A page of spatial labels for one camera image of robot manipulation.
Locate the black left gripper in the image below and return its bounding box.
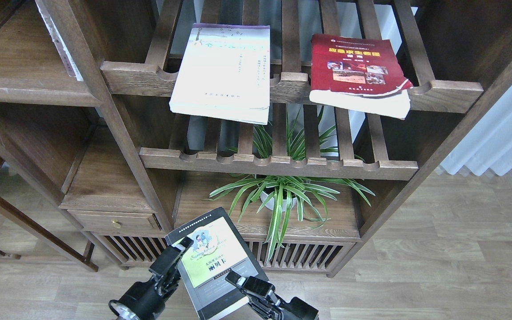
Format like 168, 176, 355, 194
108, 236, 193, 320

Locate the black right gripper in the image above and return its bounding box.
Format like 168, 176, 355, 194
226, 271, 319, 320

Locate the green and grey book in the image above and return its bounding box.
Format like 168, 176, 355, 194
165, 207, 268, 320

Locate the red paperback book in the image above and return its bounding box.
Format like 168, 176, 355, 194
309, 34, 413, 119

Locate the brass drawer knob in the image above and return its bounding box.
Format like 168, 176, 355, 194
112, 220, 122, 229

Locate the white plant pot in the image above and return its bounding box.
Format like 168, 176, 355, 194
260, 186, 297, 212

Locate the green spider plant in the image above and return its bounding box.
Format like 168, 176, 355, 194
205, 109, 375, 262

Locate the dark wooden bookshelf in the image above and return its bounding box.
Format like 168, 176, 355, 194
0, 0, 512, 277

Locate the white paperback book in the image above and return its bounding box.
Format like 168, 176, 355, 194
169, 24, 271, 125

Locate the white window curtain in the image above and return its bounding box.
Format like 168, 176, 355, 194
439, 86, 512, 176

